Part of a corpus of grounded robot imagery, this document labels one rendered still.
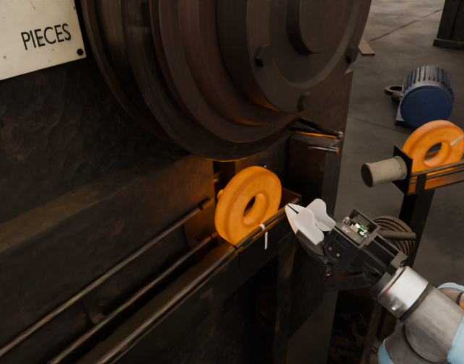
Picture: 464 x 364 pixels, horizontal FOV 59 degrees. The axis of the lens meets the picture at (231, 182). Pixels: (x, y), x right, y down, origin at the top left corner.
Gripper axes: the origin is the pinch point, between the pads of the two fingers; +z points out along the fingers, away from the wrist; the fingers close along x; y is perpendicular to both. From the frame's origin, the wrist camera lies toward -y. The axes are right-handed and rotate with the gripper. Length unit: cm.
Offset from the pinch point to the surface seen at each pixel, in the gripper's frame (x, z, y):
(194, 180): 10.8, 14.9, 2.1
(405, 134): -194, 21, -86
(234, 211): 8.1, 6.8, -0.6
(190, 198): 12.0, 14.0, -0.8
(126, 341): 34.6, 2.1, -6.4
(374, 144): -170, 29, -88
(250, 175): 3.0, 8.9, 4.1
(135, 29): 25.0, 14.9, 33.5
